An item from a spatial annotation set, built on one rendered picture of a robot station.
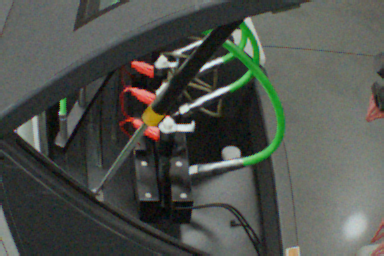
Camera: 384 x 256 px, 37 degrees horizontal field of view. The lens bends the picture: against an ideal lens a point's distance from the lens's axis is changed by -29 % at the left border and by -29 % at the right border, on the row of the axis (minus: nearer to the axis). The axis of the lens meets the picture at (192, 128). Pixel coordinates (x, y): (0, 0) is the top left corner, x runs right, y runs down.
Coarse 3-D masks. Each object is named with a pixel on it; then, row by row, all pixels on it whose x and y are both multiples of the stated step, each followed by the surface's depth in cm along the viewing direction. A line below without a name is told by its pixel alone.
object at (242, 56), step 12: (228, 48) 102; (240, 60) 103; (252, 60) 103; (252, 72) 103; (264, 84) 104; (276, 96) 105; (60, 108) 122; (276, 108) 106; (276, 132) 110; (276, 144) 111; (252, 156) 115; (264, 156) 114
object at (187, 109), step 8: (248, 32) 124; (256, 40) 126; (256, 48) 127; (256, 56) 129; (248, 72) 132; (240, 80) 133; (248, 80) 133; (224, 88) 134; (232, 88) 134; (80, 96) 131; (208, 96) 135; (216, 96) 135; (224, 96) 135; (80, 104) 132; (184, 104) 137; (192, 104) 136; (200, 104) 136; (208, 104) 136; (184, 112) 137; (192, 112) 137
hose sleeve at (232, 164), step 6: (216, 162) 119; (222, 162) 118; (228, 162) 117; (234, 162) 117; (240, 162) 116; (198, 168) 120; (204, 168) 120; (210, 168) 119; (216, 168) 118; (222, 168) 118; (228, 168) 117; (234, 168) 117; (240, 168) 117; (204, 174) 120; (210, 174) 120
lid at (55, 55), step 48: (48, 0) 84; (96, 0) 79; (144, 0) 69; (192, 0) 65; (240, 0) 64; (288, 0) 64; (0, 48) 84; (48, 48) 73; (96, 48) 67; (144, 48) 68; (0, 96) 74; (48, 96) 70
